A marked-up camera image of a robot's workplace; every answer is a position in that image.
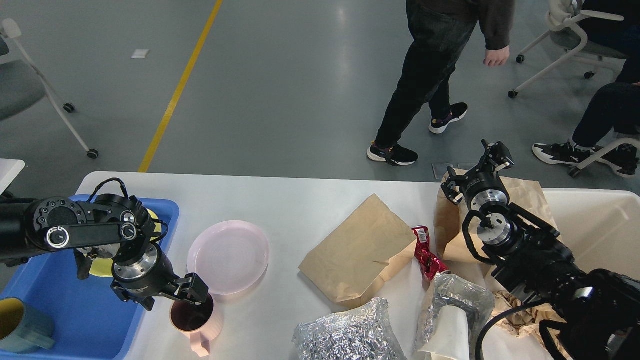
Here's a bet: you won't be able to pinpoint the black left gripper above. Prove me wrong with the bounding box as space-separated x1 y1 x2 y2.
110 243 209 312

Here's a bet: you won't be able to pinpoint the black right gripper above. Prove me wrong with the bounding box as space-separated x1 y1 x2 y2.
441 139 515 211

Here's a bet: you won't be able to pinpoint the pink ribbed mug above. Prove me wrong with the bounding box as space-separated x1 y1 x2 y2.
169 293 224 358

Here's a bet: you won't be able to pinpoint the pink plate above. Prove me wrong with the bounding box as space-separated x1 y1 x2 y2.
187 220 270 296

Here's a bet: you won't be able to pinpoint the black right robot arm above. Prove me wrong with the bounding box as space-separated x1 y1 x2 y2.
441 140 640 360

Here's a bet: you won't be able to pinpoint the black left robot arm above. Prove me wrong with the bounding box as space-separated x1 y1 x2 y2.
0 178 209 311

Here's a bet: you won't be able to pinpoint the upright brown paper bag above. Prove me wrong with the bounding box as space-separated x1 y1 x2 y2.
434 177 558 264

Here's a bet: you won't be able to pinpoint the yellow plate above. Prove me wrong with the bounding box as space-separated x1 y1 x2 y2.
89 209 163 278

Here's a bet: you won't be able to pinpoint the red foil wrapper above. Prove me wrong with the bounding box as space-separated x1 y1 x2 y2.
411 225 451 282

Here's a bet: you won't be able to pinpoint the blue plastic tray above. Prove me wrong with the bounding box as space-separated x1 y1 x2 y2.
1 199 179 360

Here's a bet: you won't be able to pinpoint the flat brown paper bag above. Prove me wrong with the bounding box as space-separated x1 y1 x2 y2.
299 194 417 309

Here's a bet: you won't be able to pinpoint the white plastic bin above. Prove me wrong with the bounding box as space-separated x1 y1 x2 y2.
543 189 640 280

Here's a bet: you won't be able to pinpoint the foil bag with paper cup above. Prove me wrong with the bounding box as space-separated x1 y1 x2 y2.
411 273 495 360

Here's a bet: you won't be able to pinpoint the walking person dark clothes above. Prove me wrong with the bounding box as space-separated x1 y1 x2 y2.
366 0 515 166

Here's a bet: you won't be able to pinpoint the crumpled brown paper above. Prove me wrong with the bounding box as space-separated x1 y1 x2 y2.
491 291 566 349

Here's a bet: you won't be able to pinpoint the crumpled aluminium foil bag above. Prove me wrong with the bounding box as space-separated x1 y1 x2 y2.
292 297 407 360

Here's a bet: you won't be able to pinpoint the teal mug yellow inside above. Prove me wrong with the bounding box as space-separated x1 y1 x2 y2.
0 297 56 354

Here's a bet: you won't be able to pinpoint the white side table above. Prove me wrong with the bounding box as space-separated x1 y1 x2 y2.
0 158 26 194

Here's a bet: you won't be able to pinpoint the grey office chair left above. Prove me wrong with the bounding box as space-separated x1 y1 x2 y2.
0 18 99 159

